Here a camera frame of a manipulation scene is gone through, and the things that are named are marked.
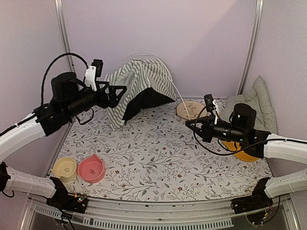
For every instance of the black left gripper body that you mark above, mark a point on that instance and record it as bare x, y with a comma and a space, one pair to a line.
77, 105

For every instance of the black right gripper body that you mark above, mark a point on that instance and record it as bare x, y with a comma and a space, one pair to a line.
234, 134

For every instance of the green striped pet tent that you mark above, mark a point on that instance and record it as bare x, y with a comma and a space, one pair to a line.
149, 84

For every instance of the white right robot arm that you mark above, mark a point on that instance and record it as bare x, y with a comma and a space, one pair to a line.
281, 150

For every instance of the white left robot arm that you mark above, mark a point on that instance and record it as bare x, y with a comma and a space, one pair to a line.
16, 140

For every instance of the yellow double pet bowl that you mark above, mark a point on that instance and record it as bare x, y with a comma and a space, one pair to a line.
240, 152

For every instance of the cream pet bowl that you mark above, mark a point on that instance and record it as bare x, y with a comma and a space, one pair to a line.
65, 169

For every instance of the pink pet bowl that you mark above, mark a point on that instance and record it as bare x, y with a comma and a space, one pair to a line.
92, 169

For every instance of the green checked cushion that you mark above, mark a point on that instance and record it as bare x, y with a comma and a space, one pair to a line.
257, 97

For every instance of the round wooden floral plate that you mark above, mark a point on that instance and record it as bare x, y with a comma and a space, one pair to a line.
189, 109

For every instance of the floral table mat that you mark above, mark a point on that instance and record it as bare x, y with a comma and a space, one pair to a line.
154, 157

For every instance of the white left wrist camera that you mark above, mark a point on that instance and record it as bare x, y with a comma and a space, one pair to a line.
93, 71

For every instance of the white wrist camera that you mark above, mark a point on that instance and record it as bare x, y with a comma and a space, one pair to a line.
93, 71
211, 106

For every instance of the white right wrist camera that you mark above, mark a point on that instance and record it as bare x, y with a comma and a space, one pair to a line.
211, 106

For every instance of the aluminium frame post right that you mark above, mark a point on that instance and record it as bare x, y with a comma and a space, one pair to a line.
252, 45

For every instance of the aluminium frame post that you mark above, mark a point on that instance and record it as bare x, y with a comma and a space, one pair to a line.
252, 45
63, 33

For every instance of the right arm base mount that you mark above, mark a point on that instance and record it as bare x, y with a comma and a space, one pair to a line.
250, 203

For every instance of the aluminium frame post left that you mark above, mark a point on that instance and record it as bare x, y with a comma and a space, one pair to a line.
63, 33

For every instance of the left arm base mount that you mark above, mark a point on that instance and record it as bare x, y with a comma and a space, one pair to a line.
63, 200

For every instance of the front aluminium rail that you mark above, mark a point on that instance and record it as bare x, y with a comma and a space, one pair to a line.
105, 214

